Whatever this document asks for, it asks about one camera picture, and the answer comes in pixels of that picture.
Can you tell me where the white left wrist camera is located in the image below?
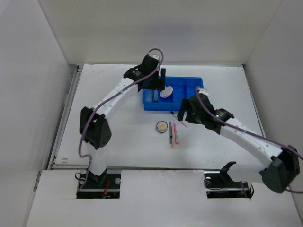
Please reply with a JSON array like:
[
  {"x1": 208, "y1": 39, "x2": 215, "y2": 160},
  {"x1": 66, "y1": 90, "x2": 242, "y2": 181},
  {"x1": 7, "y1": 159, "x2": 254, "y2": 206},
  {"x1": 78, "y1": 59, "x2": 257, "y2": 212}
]
[{"x1": 148, "y1": 53, "x2": 160, "y2": 61}]

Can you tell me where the blue plastic organizer tray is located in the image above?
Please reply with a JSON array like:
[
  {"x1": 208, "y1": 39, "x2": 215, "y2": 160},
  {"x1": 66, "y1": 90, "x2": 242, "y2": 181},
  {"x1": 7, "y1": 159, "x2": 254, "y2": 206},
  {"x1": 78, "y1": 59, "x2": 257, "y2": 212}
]
[{"x1": 142, "y1": 77, "x2": 204, "y2": 112}]

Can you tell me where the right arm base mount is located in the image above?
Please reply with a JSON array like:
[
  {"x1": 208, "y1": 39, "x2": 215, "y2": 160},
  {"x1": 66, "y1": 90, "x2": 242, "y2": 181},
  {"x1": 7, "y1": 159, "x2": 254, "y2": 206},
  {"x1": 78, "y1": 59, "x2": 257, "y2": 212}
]
[{"x1": 203, "y1": 161, "x2": 255, "y2": 199}]

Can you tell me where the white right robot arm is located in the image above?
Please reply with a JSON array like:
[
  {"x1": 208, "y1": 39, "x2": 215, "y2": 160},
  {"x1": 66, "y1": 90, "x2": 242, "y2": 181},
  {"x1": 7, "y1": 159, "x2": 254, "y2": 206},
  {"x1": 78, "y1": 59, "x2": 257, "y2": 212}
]
[{"x1": 177, "y1": 93, "x2": 303, "y2": 193}]

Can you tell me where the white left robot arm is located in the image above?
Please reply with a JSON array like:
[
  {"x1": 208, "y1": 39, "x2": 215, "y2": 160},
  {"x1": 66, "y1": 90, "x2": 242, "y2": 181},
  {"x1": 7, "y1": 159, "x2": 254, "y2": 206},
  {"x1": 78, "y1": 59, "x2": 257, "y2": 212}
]
[{"x1": 78, "y1": 53, "x2": 165, "y2": 188}]

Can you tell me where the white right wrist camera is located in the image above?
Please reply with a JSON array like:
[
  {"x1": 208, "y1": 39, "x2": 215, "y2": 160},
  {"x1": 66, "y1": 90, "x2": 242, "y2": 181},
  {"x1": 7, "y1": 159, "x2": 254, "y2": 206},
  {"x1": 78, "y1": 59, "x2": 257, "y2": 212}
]
[{"x1": 197, "y1": 87, "x2": 209, "y2": 96}]

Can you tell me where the black white striped mascara tube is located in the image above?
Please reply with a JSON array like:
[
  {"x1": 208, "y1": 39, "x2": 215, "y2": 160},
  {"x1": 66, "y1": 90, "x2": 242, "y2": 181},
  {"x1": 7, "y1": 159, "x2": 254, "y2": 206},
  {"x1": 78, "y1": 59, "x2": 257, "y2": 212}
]
[{"x1": 169, "y1": 122, "x2": 172, "y2": 144}]

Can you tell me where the beige concealer tube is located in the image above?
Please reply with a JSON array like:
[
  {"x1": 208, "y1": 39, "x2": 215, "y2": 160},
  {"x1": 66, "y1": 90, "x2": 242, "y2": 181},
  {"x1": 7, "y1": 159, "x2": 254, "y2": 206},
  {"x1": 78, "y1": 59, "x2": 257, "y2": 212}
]
[{"x1": 171, "y1": 130, "x2": 176, "y2": 149}]

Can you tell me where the clear bottle with black cap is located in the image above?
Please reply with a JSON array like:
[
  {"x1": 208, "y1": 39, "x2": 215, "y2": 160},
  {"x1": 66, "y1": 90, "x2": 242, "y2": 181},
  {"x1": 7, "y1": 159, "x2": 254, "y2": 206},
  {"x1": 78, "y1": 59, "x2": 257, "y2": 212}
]
[{"x1": 152, "y1": 90, "x2": 159, "y2": 103}]

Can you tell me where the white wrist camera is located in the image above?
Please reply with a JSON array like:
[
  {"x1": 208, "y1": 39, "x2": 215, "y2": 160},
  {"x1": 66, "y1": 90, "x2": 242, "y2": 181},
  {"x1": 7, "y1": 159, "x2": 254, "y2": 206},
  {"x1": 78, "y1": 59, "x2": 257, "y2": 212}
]
[
  {"x1": 197, "y1": 87, "x2": 209, "y2": 96},
  {"x1": 148, "y1": 53, "x2": 160, "y2": 61}
]

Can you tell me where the round powder jar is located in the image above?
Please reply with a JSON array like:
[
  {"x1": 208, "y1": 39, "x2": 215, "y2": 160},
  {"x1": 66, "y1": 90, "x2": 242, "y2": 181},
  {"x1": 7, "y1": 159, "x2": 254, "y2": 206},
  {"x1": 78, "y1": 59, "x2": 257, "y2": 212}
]
[{"x1": 156, "y1": 121, "x2": 168, "y2": 133}]

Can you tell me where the round beige powder puff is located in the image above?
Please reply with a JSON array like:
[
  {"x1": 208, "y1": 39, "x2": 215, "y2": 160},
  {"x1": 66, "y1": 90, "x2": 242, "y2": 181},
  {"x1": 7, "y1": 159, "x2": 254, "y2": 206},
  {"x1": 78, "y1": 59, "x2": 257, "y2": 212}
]
[{"x1": 160, "y1": 86, "x2": 173, "y2": 98}]

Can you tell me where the thin pink eyebrow brush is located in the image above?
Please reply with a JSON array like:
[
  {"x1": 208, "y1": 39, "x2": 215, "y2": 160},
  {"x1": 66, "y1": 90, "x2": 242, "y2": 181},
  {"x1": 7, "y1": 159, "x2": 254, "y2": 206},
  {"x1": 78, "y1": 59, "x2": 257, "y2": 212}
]
[{"x1": 170, "y1": 111, "x2": 188, "y2": 128}]

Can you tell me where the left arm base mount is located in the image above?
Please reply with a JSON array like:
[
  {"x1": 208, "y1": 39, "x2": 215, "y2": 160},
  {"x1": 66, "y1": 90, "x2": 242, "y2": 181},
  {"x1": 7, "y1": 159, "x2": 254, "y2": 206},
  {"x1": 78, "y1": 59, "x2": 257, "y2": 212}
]
[{"x1": 76, "y1": 169, "x2": 122, "y2": 199}]

